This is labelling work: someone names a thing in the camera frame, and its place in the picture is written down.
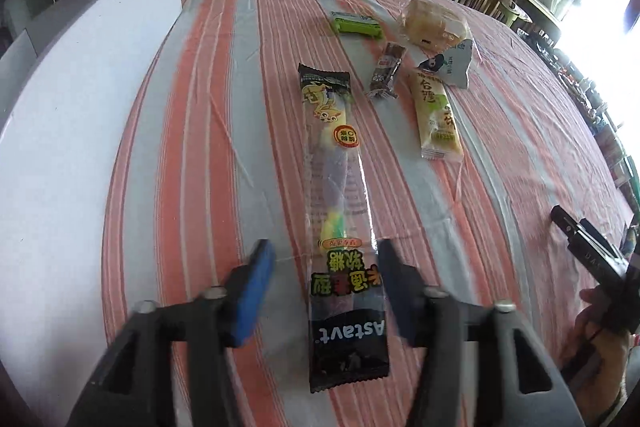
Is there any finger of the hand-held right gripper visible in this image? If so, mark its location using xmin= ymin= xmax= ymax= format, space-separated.
xmin=550 ymin=205 xmax=631 ymax=288

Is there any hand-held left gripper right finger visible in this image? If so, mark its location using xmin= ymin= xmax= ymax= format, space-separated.
xmin=375 ymin=238 xmax=586 ymax=427

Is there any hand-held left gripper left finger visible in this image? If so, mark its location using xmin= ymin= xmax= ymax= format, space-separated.
xmin=67 ymin=238 xmax=277 ymax=427

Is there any long black candy packet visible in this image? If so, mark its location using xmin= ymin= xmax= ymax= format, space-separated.
xmin=298 ymin=63 xmax=391 ymax=394

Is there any white cardboard box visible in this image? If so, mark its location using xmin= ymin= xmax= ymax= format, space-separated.
xmin=0 ymin=0 xmax=182 ymax=427

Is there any green snack packet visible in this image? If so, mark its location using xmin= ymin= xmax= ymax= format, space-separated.
xmin=331 ymin=11 xmax=383 ymax=40

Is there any bread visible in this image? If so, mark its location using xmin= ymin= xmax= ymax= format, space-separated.
xmin=397 ymin=0 xmax=471 ymax=49

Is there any person's right hand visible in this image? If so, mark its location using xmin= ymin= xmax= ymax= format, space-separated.
xmin=560 ymin=289 xmax=633 ymax=418

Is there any row of cluttered shelf goods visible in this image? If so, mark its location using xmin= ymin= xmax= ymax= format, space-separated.
xmin=520 ymin=22 xmax=640 ymax=208

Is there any yellow-green cake packet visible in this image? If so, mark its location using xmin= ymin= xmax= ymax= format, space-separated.
xmin=407 ymin=67 xmax=463 ymax=160

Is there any small brown bar packet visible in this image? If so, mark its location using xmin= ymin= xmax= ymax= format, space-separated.
xmin=365 ymin=42 xmax=405 ymax=100

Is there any silver blue packet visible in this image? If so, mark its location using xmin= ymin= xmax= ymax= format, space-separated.
xmin=414 ymin=39 xmax=475 ymax=90

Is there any bright window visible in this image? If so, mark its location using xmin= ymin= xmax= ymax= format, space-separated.
xmin=555 ymin=0 xmax=640 ymax=118

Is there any green plastic stool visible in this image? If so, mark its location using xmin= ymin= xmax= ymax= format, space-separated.
xmin=500 ymin=2 xmax=526 ymax=25

